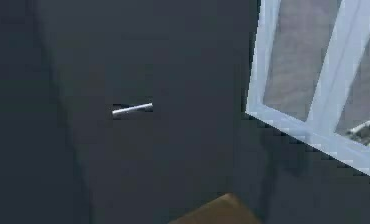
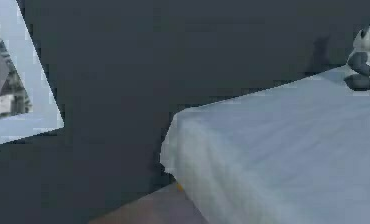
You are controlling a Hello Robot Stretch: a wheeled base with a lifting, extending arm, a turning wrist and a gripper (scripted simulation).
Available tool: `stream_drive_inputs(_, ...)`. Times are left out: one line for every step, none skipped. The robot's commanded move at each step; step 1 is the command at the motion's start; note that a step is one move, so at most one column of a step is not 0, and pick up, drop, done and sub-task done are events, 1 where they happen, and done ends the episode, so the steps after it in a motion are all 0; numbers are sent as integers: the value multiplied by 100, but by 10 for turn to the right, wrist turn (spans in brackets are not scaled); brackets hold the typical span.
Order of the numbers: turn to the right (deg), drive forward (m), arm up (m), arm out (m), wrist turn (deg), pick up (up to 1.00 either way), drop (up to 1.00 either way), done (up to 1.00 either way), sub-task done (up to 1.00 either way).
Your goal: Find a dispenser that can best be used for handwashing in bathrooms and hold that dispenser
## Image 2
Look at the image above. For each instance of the white bed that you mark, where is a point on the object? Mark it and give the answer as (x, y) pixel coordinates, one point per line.
(279, 146)

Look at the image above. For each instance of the grey and white plush toy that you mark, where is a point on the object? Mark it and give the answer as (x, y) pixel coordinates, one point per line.
(361, 63)

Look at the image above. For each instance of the window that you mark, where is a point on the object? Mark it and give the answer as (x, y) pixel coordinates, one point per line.
(23, 100)

